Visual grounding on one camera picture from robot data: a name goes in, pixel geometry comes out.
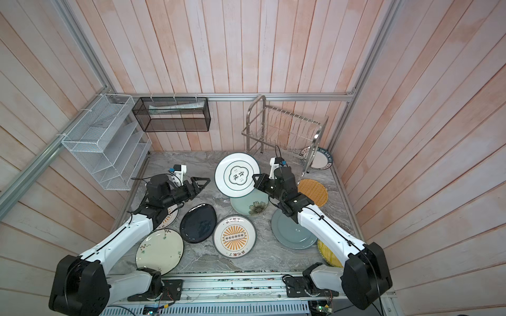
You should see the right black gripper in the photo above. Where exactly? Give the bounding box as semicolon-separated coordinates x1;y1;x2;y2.
254;173;287;205

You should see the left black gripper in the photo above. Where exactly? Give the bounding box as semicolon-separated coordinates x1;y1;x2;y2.
162;176;211;208

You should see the white plate with black emblem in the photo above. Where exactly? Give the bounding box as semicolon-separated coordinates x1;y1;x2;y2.
215;153;260;198

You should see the dark blue oval plate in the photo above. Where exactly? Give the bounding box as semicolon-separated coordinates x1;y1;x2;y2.
180;204;217;244

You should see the stainless steel dish rack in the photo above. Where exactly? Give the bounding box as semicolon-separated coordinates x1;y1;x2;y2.
242;95;328;180

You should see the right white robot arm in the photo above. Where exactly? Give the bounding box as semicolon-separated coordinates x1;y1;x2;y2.
252;165;393;310

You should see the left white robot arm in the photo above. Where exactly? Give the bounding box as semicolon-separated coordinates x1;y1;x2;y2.
49;174;211;315

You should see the light green flower plate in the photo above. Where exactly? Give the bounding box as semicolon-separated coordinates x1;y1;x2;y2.
230;189;269;216

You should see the grey green plain plate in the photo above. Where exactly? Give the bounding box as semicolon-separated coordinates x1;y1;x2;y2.
271;209;318;250

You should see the orange woven plate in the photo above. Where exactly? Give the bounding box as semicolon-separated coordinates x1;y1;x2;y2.
298;179;328;208

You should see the white plate with lettered rim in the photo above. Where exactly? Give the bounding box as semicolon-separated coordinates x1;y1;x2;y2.
310;147;333;170

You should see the cream floral plate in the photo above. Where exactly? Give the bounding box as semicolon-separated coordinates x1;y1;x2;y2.
136;229;184;275

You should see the yellow woven plate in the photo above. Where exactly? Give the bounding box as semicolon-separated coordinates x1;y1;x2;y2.
317;240;343;268

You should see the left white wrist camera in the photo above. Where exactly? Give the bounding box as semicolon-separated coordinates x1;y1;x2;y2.
168;164;187;186

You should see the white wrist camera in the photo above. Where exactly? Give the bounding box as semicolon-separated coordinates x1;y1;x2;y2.
168;164;187;186
269;157;287;179

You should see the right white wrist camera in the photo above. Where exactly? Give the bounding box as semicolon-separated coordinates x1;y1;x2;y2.
269;157;287;179

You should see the black mesh wall basket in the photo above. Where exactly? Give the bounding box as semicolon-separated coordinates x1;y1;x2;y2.
133;97;212;132

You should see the white mesh wall shelf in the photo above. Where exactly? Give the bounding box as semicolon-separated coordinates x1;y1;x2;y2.
62;94;152;191

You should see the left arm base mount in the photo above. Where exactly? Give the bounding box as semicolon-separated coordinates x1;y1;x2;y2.
127;279;183;302

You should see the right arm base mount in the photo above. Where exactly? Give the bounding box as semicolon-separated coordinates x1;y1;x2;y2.
281;275;339;298

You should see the aluminium front rail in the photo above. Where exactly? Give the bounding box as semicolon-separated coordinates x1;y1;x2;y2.
66;271;396;307

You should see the horizontal aluminium wall rail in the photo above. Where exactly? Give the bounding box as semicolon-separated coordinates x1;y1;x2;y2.
129;92;354;102

